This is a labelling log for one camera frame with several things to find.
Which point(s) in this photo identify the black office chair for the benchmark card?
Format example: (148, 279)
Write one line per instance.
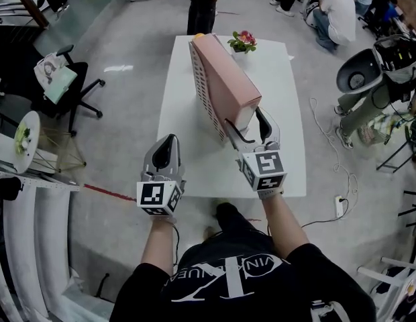
(77, 89)

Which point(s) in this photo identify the white wire rack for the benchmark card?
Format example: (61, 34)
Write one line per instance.
(203, 89)

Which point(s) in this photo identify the small green plant dish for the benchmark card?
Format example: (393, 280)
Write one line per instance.
(23, 136)

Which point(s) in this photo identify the person's black trouser leg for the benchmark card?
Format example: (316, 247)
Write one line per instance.
(235, 218)

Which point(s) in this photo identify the brown wooden board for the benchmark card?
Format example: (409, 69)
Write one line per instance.
(33, 8)

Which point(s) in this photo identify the person's black printed t-shirt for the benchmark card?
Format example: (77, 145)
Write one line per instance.
(228, 290)

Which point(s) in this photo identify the round white side table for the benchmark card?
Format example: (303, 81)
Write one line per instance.
(30, 143)

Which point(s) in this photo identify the white rectangular table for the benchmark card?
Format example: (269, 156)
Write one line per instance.
(181, 112)

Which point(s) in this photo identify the white metal frame stand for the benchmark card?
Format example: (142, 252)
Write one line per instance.
(392, 277)

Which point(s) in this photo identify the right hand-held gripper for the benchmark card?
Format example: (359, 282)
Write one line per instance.
(268, 163)

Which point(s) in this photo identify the person's shoe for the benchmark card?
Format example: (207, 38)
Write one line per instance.
(208, 232)

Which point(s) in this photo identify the black round bag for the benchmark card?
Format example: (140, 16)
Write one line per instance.
(6, 188)

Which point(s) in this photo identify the white printed tote bag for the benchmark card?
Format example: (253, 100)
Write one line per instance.
(48, 69)

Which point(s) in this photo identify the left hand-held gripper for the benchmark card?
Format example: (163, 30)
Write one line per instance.
(151, 195)

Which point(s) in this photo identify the person's right forearm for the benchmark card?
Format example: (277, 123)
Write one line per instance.
(285, 223)

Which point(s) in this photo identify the person's left forearm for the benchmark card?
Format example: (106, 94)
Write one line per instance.
(159, 247)

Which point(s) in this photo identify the grey equipment backpack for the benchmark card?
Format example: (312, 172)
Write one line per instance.
(399, 59)

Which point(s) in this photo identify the light green cushion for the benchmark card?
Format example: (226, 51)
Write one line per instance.
(62, 84)

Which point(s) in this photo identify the potted pink flower plant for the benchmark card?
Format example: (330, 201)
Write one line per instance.
(242, 42)

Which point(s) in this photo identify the yellow round object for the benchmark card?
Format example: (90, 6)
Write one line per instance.
(199, 36)

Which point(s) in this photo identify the white power strip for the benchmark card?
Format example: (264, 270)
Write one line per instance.
(340, 208)

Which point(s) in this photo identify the grey mesh basket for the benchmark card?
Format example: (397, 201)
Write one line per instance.
(369, 133)

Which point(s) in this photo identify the red floor tape strip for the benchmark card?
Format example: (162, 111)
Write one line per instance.
(107, 191)

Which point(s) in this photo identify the white shelving unit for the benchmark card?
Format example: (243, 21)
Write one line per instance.
(40, 247)

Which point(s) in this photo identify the pink file box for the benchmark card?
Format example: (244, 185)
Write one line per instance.
(228, 82)

